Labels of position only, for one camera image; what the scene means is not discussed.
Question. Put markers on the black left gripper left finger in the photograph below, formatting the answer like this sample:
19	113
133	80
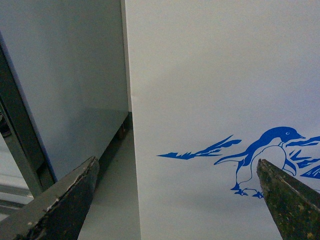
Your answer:
59	212

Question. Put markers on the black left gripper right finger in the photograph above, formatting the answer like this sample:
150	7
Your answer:
294	206

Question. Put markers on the grey upright display fridge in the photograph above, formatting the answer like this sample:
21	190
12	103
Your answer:
67	59

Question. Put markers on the white chest freezer blue rim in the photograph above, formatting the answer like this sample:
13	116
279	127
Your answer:
217	85

